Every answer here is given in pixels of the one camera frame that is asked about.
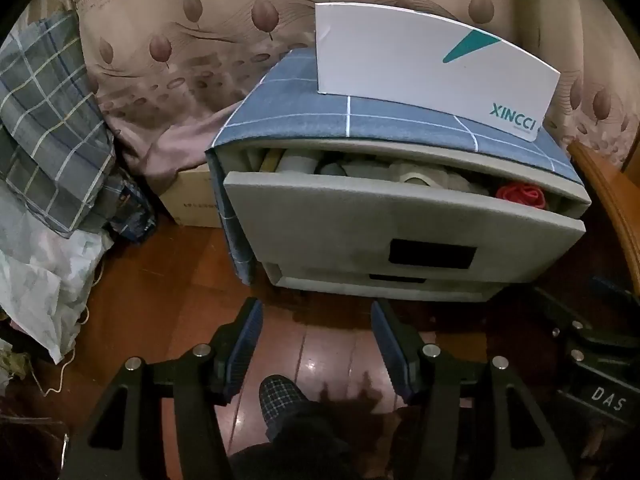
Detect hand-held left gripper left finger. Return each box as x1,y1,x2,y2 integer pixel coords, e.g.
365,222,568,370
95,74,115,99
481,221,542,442
65,298,264,480

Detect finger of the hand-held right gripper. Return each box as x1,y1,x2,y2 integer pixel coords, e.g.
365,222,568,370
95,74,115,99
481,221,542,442
534,285,601,343
590,277,640,311

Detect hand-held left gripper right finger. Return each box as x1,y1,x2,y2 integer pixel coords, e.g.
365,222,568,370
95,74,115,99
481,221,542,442
372,298,576,480

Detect red underwear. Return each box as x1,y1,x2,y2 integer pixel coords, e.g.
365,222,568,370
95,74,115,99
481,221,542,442
495,182,546,210

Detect grey drawer with wooden inside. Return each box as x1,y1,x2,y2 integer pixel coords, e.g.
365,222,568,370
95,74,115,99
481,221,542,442
223,146,591,293

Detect white cardboard box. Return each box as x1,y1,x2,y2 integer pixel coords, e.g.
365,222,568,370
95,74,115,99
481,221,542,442
315,2,562,142

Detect brown wooden furniture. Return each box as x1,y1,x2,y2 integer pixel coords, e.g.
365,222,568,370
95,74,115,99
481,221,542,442
567,139,640,281

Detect beige cardboard box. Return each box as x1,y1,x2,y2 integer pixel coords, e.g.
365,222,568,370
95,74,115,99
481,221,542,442
157,167,226,228

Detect dark blue patterned bag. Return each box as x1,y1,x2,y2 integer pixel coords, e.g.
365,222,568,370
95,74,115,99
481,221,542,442
102,170,158,246

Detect white plastic bag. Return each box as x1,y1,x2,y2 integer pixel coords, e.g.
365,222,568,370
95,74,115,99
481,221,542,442
0,190,116,366

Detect blue checked cloth cover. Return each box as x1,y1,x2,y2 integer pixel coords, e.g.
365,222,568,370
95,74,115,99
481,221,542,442
206,49,583,286

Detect grey checked quilt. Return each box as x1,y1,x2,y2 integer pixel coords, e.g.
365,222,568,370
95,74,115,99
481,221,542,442
0,10,118,238

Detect leaf print bed sheet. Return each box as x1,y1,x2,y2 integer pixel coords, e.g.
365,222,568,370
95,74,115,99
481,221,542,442
65,0,640,186

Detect white string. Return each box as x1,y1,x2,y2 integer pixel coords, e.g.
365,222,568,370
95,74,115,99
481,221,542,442
35,330,87,397

